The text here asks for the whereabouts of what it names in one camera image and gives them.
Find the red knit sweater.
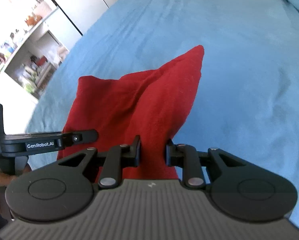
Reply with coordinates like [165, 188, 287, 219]
[63, 45, 204, 180]

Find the light blue bed sheet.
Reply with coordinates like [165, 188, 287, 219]
[25, 0, 299, 233]

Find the white shelf unit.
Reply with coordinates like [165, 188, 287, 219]
[0, 0, 82, 99]

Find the orange teapot on shelf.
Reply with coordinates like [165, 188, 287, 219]
[25, 14, 42, 26]

